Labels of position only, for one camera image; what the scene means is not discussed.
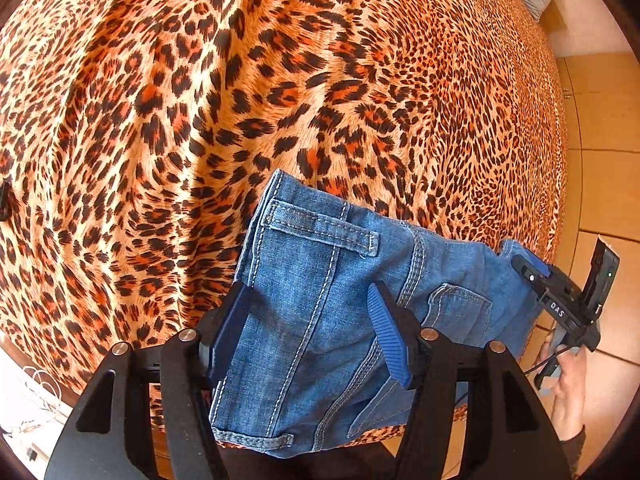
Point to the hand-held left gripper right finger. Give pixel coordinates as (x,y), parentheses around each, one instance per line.
(391,341)

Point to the person's right hand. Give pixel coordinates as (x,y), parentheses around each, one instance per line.
(567,395)

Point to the tan wooden wardrobe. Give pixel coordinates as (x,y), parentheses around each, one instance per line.
(600,110)

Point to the small black object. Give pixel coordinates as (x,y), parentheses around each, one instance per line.
(4,201)

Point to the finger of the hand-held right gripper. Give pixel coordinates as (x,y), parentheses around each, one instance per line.
(545,269)
(526,271)

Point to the leopard print blanket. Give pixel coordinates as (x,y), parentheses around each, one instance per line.
(200,100)

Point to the blue denim pants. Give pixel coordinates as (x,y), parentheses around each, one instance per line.
(320,310)

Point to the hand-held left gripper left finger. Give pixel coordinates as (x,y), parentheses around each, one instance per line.
(234,316)

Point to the person's right forearm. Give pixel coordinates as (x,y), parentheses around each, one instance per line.
(575,444)

